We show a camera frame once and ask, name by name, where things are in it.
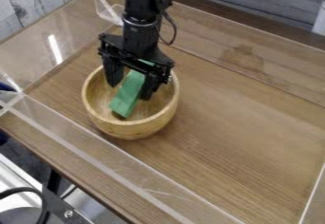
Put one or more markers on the black table leg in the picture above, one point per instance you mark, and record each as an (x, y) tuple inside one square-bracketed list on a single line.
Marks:
[(53, 182)]

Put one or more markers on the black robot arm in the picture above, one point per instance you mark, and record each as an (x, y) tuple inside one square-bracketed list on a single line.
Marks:
[(146, 10)]

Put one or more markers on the green rectangular block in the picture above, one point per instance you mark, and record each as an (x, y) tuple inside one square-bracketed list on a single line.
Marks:
[(126, 97)]

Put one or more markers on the clear acrylic tray wall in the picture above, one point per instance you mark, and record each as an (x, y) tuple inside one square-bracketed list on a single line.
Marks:
[(239, 157)]

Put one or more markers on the brown wooden bowl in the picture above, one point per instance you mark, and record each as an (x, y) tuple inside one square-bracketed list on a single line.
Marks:
[(151, 115)]

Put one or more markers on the black metal bracket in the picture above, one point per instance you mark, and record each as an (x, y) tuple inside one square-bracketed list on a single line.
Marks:
[(59, 212)]

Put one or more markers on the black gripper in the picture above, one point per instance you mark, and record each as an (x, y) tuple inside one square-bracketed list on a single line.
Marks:
[(134, 49)]

